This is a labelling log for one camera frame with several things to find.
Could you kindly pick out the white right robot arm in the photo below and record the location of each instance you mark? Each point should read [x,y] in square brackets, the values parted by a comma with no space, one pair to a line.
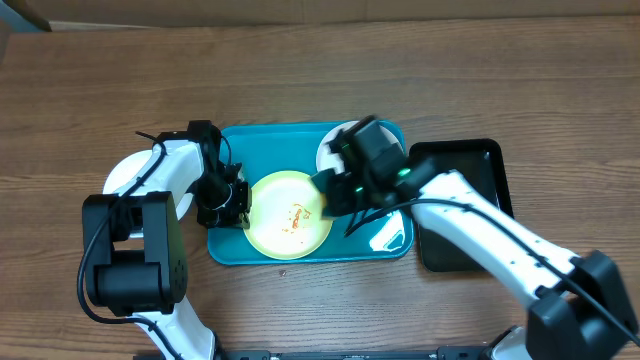
[577,307]

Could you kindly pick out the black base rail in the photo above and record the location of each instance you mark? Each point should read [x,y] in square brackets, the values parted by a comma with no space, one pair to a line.
[442,353]

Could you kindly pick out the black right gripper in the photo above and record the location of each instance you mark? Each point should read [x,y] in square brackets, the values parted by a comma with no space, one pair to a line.
[344,188]

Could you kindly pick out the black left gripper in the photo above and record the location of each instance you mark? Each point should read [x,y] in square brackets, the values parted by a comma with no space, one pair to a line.
[235,218]

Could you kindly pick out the green yellow sponge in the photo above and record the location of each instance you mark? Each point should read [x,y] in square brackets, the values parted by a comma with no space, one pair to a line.
[324,183]

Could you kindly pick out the white plate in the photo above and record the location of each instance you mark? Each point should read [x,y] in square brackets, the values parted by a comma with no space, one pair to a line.
[324,160]
[128,167]

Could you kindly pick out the teal plastic tray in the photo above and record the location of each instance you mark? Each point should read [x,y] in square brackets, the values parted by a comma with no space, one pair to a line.
[268,148]

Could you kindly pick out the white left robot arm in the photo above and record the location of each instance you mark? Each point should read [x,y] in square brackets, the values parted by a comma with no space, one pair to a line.
[134,268]

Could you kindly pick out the yellow plate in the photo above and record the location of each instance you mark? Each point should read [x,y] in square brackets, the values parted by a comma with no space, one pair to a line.
[285,218]

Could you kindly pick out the black plastic tray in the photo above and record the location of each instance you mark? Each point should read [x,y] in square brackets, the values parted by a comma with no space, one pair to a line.
[481,162]

